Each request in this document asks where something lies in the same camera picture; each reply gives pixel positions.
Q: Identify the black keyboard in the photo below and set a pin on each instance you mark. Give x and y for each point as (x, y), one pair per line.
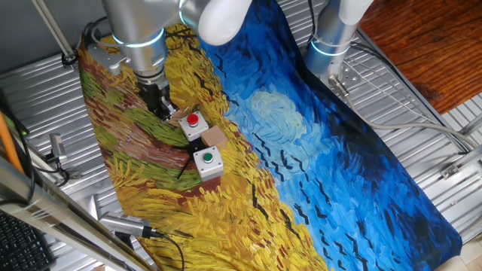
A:
(20, 244)

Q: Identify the green push button box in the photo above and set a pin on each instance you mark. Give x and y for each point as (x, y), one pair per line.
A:
(209, 167)

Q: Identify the small silver camera on clamp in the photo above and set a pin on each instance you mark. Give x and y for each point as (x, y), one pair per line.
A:
(57, 147)

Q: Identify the small wooden block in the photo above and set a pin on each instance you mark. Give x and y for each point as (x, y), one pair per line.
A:
(214, 138)

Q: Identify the grey metal rod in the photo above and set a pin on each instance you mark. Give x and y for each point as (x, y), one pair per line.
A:
(52, 30)

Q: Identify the black clock mechanism with hands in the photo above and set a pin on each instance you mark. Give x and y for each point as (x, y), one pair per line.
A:
(196, 147)

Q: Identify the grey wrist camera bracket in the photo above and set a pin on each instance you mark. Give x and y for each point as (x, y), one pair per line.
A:
(109, 60)

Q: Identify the shiny metal frame beam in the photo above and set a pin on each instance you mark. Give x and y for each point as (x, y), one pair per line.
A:
(56, 211)

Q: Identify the aluminium bracket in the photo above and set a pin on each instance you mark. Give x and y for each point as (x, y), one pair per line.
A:
(451, 170)

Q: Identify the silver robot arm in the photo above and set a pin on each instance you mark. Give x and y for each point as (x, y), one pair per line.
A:
(135, 22)

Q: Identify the painted wheat field cloth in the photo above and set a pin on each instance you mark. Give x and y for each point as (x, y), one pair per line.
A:
(339, 169)

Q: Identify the red push button box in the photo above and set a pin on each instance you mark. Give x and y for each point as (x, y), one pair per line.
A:
(194, 130)

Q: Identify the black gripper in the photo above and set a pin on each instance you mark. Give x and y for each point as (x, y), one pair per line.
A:
(148, 92)

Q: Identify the silver ribbed camera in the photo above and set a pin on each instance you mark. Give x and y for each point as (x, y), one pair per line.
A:
(124, 224)

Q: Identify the shiny metal plate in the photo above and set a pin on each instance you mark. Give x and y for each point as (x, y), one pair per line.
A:
(94, 207)

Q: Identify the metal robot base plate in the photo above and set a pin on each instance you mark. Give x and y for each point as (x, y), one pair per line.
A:
(350, 77)

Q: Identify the orange pole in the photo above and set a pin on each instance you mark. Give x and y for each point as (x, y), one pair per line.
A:
(8, 143)

